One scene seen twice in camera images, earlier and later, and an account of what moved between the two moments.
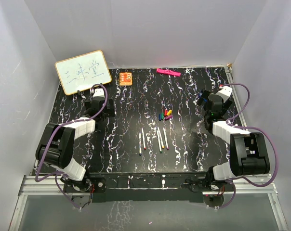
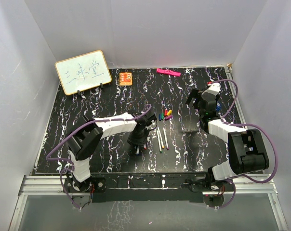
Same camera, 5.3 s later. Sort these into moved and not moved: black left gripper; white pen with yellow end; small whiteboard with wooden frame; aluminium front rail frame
Moved: black left gripper
Not moved: aluminium front rail frame; white pen with yellow end; small whiteboard with wooden frame
